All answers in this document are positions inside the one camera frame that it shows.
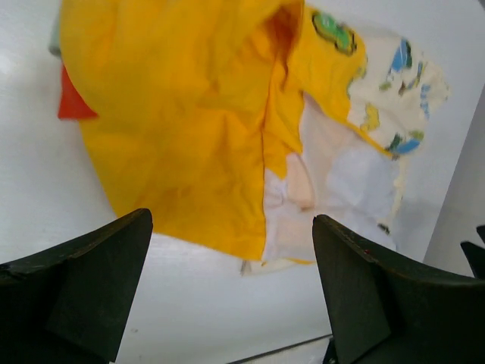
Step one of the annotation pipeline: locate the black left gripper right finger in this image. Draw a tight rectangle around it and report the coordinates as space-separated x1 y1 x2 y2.
312 215 484 363

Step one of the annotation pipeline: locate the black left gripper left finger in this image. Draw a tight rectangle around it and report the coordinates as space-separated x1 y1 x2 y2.
1 209 153 363

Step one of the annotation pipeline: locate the yellow cream dinosaur kids jacket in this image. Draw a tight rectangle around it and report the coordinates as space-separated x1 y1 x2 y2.
49 1 449 273

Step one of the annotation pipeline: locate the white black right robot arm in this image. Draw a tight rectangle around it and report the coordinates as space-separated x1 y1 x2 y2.
460 241 485 280

